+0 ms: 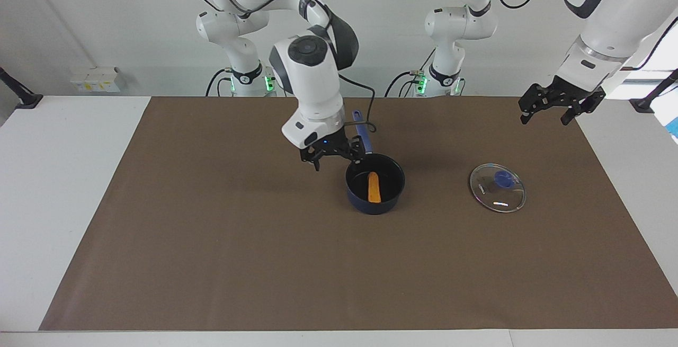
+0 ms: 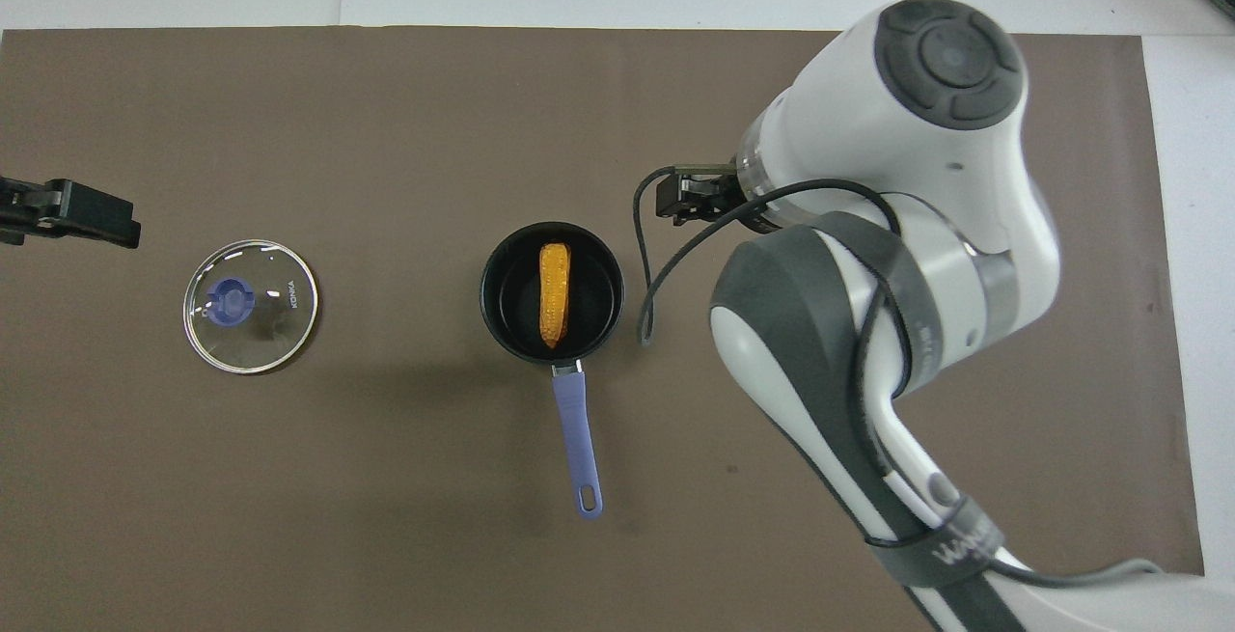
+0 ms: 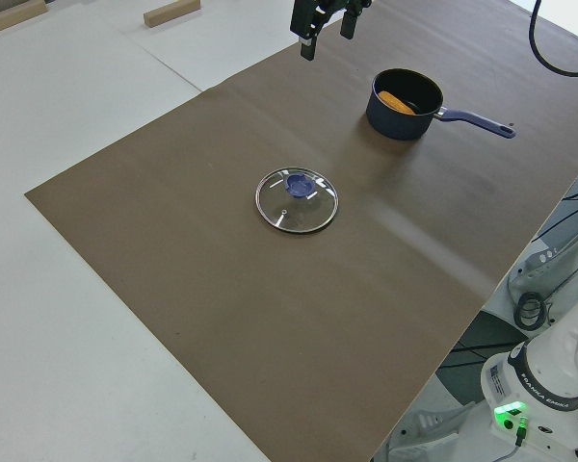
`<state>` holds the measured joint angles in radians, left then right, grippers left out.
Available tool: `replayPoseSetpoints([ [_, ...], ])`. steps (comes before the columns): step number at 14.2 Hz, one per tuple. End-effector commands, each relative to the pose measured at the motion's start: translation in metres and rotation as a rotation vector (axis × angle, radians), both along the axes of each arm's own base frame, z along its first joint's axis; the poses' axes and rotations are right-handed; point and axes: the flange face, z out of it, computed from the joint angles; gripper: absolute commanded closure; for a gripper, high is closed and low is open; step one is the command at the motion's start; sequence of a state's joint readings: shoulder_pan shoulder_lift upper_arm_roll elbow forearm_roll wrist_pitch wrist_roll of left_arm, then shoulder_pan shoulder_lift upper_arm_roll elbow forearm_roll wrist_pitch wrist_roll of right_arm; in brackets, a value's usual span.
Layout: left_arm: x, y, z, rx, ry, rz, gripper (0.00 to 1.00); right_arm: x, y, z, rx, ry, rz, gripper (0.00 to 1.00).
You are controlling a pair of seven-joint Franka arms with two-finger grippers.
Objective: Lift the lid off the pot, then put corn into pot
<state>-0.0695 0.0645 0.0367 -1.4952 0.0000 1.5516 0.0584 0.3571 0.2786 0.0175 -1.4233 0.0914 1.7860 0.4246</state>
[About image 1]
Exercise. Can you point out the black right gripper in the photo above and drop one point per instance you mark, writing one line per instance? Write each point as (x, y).
(333, 145)

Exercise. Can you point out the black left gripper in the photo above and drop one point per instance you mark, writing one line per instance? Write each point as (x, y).
(574, 92)

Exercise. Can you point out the orange corn cob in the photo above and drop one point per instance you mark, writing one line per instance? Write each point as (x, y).
(374, 188)

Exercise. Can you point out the glass lid with blue knob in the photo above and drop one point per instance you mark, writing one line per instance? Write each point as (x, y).
(498, 194)

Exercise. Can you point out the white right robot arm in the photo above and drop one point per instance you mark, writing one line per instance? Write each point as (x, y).
(312, 87)

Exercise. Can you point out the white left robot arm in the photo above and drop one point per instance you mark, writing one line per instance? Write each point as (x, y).
(455, 24)

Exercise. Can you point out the dark blue saucepan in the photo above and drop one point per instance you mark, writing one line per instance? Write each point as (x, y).
(373, 208)

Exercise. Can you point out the black clamp stand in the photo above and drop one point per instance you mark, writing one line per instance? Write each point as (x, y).
(24, 98)
(649, 100)

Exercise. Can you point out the light blue object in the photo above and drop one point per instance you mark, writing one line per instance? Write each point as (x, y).
(674, 127)

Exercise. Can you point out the brown table mat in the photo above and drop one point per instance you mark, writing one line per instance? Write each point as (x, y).
(212, 262)

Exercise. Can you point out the white wall socket box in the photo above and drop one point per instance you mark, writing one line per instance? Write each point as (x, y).
(95, 81)

